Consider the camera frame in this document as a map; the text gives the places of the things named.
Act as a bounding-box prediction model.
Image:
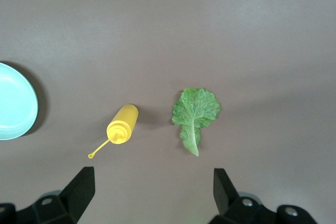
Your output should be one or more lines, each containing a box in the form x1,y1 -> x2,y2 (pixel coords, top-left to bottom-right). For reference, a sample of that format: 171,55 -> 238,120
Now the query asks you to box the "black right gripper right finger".
208,168 -> 319,224

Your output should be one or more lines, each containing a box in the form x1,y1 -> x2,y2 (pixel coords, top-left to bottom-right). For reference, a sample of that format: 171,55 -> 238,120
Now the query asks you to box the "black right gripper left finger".
0,166 -> 96,224

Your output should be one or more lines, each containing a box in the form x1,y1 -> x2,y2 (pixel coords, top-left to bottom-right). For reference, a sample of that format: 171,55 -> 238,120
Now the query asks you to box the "yellow squeeze bottle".
88,103 -> 139,159

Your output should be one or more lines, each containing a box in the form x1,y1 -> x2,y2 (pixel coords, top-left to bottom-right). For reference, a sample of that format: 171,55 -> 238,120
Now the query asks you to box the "green lettuce leaf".
171,87 -> 221,157

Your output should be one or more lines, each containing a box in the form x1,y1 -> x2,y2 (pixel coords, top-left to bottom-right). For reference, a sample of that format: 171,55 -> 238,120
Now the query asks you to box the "mint green plate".
0,62 -> 39,141

